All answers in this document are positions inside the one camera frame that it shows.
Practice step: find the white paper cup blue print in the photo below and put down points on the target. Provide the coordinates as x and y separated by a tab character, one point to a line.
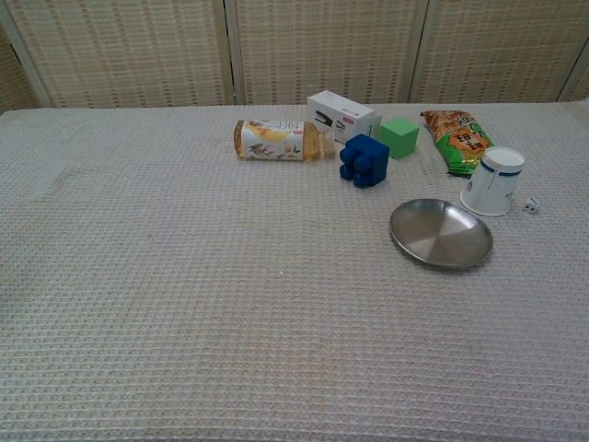
490	189

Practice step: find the small white die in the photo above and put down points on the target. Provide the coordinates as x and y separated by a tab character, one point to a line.
530	205

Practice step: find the round steel plate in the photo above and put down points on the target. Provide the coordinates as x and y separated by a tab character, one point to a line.
437	235

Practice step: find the yellow tea drink bottle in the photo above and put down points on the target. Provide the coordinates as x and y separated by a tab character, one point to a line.
276	140

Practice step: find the blue studded building block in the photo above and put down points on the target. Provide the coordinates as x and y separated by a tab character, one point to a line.
366	159

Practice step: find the white stapler box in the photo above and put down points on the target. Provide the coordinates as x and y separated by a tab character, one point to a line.
338	110

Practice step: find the green cube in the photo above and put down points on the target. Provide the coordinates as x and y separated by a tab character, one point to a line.
398	138

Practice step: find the beige waffle weave tablecloth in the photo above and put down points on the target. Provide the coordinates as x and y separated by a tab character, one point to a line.
184	299

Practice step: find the woven bamboo screen panel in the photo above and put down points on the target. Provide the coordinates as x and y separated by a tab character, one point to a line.
506	46
322	46
580	87
14	83
138	46

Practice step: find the green orange snack bag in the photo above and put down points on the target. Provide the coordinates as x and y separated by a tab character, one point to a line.
453	133

